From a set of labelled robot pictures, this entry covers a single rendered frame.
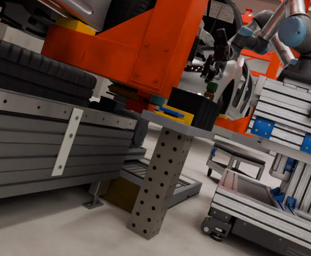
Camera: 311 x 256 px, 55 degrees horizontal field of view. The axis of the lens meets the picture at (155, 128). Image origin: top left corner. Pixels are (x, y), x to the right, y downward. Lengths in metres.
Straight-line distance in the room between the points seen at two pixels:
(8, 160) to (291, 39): 1.18
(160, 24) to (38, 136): 0.70
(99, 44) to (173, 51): 0.35
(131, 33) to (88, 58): 0.23
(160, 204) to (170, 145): 0.22
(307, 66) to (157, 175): 0.84
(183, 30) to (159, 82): 0.23
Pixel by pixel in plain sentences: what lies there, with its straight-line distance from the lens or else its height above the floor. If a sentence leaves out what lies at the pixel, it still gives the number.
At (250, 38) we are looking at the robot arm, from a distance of 1.80.
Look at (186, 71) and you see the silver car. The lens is 4.36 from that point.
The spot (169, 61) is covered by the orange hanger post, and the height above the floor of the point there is 0.66.
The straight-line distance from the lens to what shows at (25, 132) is 0.83.
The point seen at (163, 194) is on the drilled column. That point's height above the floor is 0.18.
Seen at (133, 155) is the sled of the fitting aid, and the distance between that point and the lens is 1.98.
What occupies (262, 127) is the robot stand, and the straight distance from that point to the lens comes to 1.50.
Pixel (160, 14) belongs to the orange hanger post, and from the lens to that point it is 1.31.
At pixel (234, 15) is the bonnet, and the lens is 5.18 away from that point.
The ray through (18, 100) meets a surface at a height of 0.38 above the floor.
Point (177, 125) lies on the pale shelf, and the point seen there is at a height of 0.44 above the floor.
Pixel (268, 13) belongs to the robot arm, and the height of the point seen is 1.29.
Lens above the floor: 0.47
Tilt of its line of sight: 4 degrees down
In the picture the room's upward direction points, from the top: 20 degrees clockwise
